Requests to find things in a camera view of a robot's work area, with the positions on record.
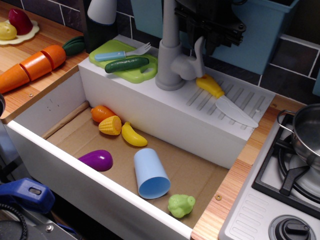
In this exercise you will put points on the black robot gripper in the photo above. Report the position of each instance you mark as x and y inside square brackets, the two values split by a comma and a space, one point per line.
[215, 20]

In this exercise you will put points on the grey toy faucet with lever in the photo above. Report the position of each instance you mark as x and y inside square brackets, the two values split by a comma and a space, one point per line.
[174, 67]

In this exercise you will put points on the teal plastic bin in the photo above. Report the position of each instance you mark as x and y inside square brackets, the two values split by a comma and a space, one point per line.
[265, 21]

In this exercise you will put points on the green plastic cutting board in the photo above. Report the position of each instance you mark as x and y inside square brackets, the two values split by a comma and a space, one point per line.
[135, 69]

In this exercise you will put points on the green toy cucumber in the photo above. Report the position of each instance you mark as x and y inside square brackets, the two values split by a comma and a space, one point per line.
[126, 64]

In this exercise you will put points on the yellow toy banana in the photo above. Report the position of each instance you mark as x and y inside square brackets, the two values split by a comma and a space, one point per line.
[132, 137]

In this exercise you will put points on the yellow toy corn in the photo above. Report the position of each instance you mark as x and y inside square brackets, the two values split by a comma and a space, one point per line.
[111, 126]

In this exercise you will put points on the small orange toy carrot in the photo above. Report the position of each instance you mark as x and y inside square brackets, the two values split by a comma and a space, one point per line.
[100, 113]

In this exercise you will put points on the steel cooking pot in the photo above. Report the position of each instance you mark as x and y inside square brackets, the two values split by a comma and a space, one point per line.
[305, 133]

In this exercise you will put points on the white toy sink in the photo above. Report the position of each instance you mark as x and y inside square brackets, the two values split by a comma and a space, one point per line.
[186, 121]

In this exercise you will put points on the light blue plastic cup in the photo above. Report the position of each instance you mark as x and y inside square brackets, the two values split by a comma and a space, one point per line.
[152, 179]

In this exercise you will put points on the purple toy eggplant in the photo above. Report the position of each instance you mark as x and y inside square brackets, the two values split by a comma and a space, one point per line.
[100, 160]

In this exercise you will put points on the grey toy stove top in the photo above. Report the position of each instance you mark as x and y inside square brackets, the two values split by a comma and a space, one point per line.
[249, 218]

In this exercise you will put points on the light green toy vegetable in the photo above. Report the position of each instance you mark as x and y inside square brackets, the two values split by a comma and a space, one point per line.
[180, 205]

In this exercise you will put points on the red toy fruit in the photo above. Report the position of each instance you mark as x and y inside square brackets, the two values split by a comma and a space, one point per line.
[20, 21]

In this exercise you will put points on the black stove grate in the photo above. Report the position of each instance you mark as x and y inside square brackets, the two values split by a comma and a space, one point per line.
[287, 183]

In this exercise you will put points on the cream flower shaped plate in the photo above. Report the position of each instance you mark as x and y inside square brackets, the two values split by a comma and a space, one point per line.
[21, 38]

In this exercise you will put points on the yellow toy potato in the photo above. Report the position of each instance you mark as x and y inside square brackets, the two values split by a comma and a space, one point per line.
[7, 31]

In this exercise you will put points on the large orange toy carrot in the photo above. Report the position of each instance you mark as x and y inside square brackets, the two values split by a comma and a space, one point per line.
[40, 64]

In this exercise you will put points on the black stove knob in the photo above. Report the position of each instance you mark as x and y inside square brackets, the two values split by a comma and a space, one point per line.
[289, 227]

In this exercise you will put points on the blue clamp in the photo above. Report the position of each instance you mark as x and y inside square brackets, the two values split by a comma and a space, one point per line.
[28, 194]

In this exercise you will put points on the yellow handled toy knife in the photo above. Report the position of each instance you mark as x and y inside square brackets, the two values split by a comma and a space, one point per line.
[223, 103]

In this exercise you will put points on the blue handled toy fork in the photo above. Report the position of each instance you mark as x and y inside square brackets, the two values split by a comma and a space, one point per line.
[122, 54]

